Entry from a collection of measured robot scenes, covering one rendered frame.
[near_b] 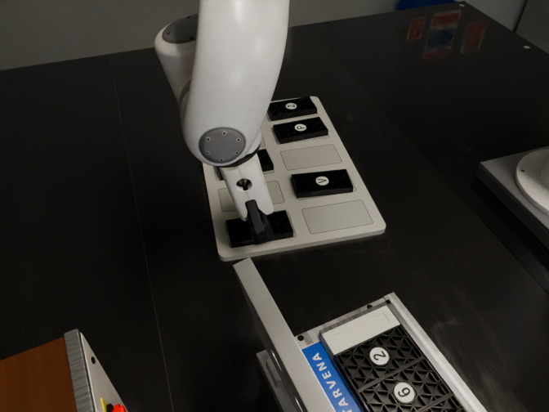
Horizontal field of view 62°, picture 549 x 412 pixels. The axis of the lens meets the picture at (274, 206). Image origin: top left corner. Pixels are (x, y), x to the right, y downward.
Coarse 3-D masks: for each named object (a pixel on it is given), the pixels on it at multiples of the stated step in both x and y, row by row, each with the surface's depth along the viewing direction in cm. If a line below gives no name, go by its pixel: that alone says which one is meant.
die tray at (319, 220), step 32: (288, 160) 85; (320, 160) 85; (224, 192) 79; (288, 192) 79; (352, 192) 79; (224, 224) 73; (320, 224) 73; (352, 224) 73; (384, 224) 73; (224, 256) 69
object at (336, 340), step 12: (372, 312) 59; (384, 312) 59; (348, 324) 58; (360, 324) 59; (372, 324) 59; (384, 324) 59; (396, 324) 58; (324, 336) 57; (336, 336) 57; (348, 336) 57; (360, 336) 57; (372, 336) 57; (336, 348) 56
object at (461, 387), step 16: (368, 304) 62; (400, 304) 62; (336, 320) 60; (304, 336) 59; (432, 352) 57; (272, 368) 54; (448, 368) 55; (272, 384) 54; (464, 384) 54; (288, 400) 53
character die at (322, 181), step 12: (300, 180) 80; (312, 180) 79; (324, 180) 79; (336, 180) 79; (348, 180) 80; (300, 192) 77; (312, 192) 77; (324, 192) 78; (336, 192) 78; (348, 192) 79
